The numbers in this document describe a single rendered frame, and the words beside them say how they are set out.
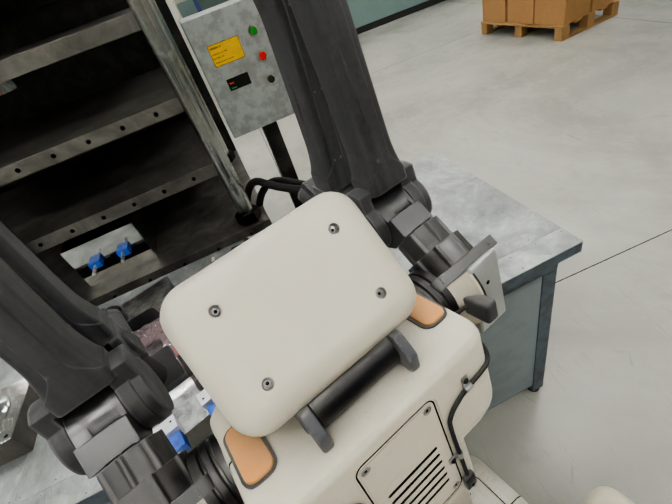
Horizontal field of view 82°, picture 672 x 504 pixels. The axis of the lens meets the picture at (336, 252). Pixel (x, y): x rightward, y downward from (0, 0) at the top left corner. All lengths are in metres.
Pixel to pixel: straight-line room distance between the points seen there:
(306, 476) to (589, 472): 1.41
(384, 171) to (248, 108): 1.08
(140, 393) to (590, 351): 1.74
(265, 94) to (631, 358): 1.74
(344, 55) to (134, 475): 0.49
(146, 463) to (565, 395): 1.58
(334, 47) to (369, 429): 0.40
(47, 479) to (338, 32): 1.13
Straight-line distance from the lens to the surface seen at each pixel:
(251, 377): 0.33
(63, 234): 1.69
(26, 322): 0.45
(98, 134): 1.52
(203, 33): 1.51
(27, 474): 1.30
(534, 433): 1.74
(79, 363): 0.47
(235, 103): 1.55
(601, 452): 1.75
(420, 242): 0.53
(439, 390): 0.41
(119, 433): 0.48
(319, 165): 0.63
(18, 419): 1.33
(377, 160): 0.52
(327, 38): 0.49
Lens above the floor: 1.57
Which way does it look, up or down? 39 degrees down
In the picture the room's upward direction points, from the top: 20 degrees counter-clockwise
